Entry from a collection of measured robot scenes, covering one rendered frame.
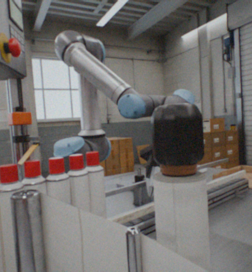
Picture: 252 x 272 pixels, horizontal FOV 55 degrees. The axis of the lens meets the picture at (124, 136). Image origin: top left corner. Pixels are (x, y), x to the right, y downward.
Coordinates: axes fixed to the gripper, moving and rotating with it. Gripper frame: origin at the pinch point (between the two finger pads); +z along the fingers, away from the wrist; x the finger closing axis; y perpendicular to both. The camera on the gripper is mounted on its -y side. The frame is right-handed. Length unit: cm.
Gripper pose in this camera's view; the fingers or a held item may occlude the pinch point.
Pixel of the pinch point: (149, 192)
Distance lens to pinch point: 77.2
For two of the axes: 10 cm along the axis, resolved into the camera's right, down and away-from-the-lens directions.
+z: -3.3, 9.0, -2.7
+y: 6.3, 0.0, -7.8
